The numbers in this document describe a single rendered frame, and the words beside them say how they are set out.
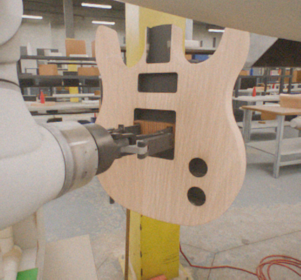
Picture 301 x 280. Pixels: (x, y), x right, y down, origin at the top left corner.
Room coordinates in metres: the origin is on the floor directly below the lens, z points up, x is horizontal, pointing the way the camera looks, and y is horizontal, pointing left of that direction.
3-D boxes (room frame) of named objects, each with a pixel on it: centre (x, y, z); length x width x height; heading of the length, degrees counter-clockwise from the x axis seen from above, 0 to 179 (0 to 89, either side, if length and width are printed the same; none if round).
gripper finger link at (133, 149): (0.36, 0.03, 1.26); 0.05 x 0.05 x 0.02; 39
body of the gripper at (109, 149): (0.36, 0.07, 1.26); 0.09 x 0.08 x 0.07; 149
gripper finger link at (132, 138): (0.41, 0.02, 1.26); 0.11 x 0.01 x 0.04; 128
